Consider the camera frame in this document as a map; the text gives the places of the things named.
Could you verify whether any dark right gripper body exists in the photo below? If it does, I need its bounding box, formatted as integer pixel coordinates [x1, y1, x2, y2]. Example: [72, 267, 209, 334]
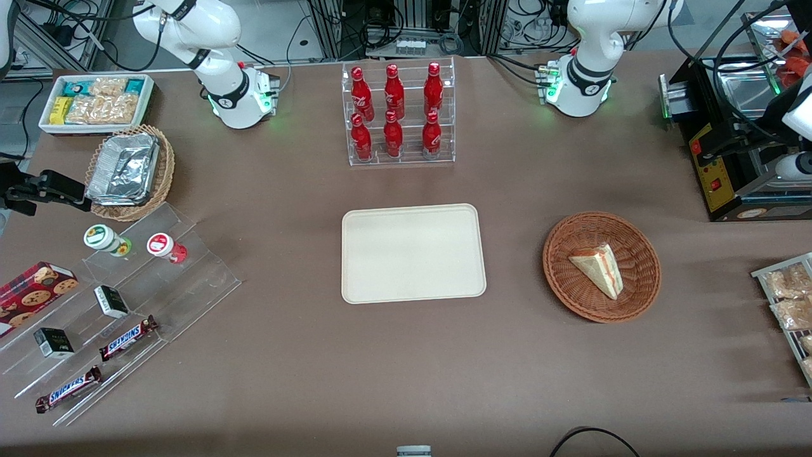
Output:
[0, 162, 39, 217]

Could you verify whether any triangular sandwich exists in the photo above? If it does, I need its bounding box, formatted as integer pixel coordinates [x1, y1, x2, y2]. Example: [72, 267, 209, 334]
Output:
[568, 244, 624, 301]

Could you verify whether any steel tray with orange food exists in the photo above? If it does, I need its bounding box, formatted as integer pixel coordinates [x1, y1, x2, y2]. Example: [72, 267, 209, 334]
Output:
[740, 9, 812, 96]

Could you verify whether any wicker basket with foil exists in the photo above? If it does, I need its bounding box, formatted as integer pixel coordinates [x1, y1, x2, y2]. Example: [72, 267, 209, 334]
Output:
[84, 124, 176, 222]

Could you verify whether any empty brown wicker basket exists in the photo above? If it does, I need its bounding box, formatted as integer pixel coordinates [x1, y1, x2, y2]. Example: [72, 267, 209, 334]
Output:
[542, 211, 662, 324]

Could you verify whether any cream plastic tray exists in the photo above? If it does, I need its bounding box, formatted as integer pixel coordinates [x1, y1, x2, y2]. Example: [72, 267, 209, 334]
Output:
[341, 203, 487, 305]

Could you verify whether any black machine yellow panel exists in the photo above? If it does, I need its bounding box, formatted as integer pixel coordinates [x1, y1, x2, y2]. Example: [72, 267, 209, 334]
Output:
[658, 54, 812, 223]

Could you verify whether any green capped jar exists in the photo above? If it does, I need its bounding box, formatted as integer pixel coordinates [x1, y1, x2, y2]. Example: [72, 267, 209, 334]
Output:
[83, 224, 133, 258]

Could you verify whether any aluminium foil container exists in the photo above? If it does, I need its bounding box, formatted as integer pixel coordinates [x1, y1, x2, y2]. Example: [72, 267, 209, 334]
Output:
[86, 133, 160, 206]

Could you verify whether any white rectangular snack bin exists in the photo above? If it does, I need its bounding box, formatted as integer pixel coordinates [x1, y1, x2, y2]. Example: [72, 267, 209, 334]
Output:
[38, 74, 155, 136]

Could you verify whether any yellow snack packet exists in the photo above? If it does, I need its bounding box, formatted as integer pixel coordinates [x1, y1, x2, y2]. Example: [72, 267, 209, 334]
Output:
[49, 96, 74, 126]

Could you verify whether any large clear cracker bag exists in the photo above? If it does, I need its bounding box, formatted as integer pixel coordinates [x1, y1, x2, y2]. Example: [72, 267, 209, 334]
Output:
[66, 94, 139, 125]

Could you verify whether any red cookie box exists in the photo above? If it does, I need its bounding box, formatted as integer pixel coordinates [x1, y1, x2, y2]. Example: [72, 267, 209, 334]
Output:
[0, 261, 79, 338]

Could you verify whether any small clear cracker bag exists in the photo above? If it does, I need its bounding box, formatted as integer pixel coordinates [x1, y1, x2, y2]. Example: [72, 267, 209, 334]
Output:
[89, 77, 128, 98]

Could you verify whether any red capped jar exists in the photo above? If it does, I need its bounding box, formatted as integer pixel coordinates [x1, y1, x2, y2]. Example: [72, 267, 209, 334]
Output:
[147, 232, 188, 265]

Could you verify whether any small black box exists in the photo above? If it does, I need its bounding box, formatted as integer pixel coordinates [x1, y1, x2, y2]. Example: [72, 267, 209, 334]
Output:
[33, 327, 75, 360]
[93, 285, 130, 319]

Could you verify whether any clear bag of pastries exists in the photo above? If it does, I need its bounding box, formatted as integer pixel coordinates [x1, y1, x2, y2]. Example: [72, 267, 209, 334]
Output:
[770, 298, 812, 331]
[764, 264, 812, 300]

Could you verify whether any clear acrylic stepped display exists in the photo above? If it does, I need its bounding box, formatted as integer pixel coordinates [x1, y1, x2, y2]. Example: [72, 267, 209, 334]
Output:
[0, 203, 242, 427]

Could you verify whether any Snickers chocolate bar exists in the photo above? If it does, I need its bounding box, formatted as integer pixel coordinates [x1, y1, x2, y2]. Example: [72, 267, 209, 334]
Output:
[34, 365, 103, 414]
[99, 315, 159, 362]

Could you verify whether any red cola bottle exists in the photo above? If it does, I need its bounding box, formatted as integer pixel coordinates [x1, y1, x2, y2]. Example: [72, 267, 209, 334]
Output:
[422, 111, 442, 159]
[383, 110, 404, 158]
[384, 63, 405, 119]
[351, 113, 373, 161]
[424, 62, 444, 118]
[351, 67, 375, 121]

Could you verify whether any clear acrylic bottle rack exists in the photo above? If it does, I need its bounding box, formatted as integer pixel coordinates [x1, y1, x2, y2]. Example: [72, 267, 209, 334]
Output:
[341, 56, 456, 167]

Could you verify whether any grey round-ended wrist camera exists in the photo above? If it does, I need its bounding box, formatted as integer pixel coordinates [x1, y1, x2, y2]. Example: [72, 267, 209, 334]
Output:
[776, 152, 812, 182]

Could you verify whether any metal wire rack tray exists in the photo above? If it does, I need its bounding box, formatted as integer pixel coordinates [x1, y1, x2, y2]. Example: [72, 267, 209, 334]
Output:
[751, 252, 812, 388]

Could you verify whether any black cable loop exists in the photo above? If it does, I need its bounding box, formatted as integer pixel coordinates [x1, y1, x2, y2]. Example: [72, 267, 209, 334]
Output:
[549, 427, 642, 457]

